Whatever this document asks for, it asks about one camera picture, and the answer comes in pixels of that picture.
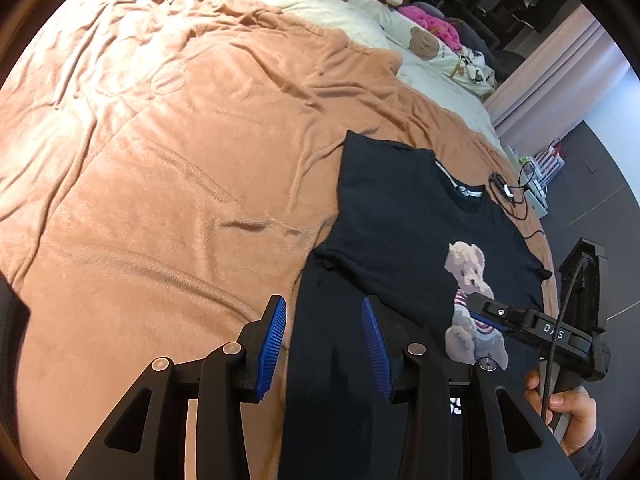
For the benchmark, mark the cream duvet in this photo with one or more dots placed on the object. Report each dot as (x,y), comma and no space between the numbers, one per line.
(320,15)

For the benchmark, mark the black and white print cloth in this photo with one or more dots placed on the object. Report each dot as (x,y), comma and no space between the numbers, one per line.
(472,67)

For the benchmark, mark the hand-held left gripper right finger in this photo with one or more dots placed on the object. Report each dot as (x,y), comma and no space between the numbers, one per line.
(377,350)

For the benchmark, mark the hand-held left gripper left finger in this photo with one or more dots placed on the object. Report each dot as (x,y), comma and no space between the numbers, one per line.
(272,345)

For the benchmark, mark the cream bear print pillow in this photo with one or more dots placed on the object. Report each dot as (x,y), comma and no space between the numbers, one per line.
(400,62)

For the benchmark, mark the striped gift bag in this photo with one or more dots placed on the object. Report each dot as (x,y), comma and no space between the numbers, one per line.
(550,165)

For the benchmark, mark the brown blanket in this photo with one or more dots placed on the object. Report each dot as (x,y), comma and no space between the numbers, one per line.
(150,160)

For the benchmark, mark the cream nightstand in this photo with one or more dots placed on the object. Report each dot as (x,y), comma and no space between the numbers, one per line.
(537,195)

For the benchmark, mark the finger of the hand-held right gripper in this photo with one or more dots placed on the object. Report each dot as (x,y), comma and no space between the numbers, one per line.
(495,310)

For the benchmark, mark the person's right hand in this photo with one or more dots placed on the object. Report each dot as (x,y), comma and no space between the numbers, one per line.
(580,415)

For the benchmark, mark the black teddy bear print t-shirt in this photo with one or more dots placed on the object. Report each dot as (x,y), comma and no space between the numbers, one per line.
(390,220)

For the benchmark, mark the pink curtain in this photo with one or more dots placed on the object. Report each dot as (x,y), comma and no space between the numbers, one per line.
(560,85)

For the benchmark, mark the dark grey cushion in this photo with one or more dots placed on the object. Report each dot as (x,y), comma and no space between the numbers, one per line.
(500,60)

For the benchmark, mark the person's right forearm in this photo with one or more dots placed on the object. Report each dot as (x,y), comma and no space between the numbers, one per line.
(590,460)

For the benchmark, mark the pink plush cloth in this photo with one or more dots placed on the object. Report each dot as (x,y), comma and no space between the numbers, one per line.
(430,22)

